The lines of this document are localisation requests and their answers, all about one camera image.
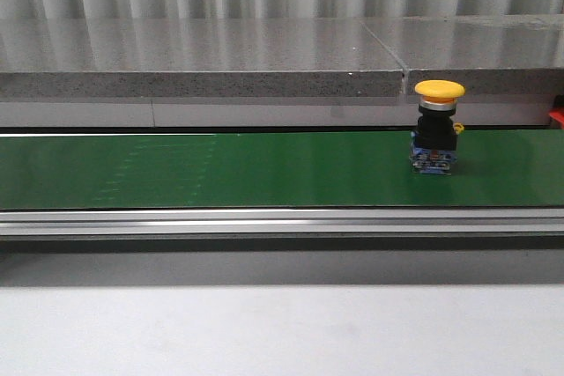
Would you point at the yellow mushroom push button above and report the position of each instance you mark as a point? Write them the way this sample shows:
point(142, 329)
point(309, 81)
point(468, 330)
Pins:
point(434, 139)

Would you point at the grey stone slab left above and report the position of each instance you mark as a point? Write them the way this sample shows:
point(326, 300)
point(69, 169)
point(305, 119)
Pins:
point(194, 58)

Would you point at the grey stone slab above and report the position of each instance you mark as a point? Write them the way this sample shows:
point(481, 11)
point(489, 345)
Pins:
point(517, 56)
point(194, 58)

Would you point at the grey stone slab right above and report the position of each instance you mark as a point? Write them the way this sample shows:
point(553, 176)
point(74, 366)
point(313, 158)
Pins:
point(517, 56)

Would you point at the green conveyor belt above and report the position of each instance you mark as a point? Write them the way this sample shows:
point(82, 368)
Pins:
point(503, 168)

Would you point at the red plastic tray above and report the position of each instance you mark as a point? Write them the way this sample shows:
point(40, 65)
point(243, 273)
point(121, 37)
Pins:
point(557, 118)

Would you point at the aluminium conveyor side rail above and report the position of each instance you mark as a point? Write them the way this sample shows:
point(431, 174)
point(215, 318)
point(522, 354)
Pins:
point(240, 224)

